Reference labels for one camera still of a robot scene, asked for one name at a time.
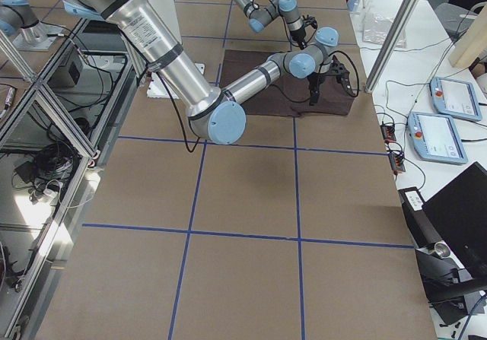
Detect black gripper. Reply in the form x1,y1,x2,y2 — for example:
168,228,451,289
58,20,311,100
289,19,305,49
307,72,323,106

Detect dark brown t-shirt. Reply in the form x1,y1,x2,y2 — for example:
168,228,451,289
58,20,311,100
220,49,355,117

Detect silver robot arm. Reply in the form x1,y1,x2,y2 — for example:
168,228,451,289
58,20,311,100
63,0,339,145
233,0,307,49

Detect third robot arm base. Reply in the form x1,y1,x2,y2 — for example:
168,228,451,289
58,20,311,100
1,0,64,52

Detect clear plastic bag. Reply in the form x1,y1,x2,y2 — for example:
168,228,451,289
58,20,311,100
362,13,394,45

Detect orange terminal block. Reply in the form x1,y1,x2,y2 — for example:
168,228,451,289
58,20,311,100
380,122,396,143

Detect near teach pendant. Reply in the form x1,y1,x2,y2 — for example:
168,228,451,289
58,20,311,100
407,112,468,165

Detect teach pendant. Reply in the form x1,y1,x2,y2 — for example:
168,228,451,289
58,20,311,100
429,77,482,122
407,112,468,165

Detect far teach pendant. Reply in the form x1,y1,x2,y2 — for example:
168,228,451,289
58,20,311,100
429,77,482,122

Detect wooden beam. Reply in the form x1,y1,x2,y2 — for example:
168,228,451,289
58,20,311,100
449,0,486,68

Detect black monitor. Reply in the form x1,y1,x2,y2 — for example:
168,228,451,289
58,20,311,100
423,162,486,278

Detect steel cup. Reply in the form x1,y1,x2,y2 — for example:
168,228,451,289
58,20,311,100
428,241,451,259

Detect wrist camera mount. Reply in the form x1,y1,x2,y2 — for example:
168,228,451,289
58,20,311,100
302,14,318,30
326,56,360,98

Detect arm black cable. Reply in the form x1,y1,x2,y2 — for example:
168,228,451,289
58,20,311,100
150,49,361,154
249,0,282,14

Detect aluminium frame post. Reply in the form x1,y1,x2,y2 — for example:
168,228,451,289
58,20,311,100
364,0,419,93

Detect aluminium frame rack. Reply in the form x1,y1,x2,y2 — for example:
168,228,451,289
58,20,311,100
1,21,143,339

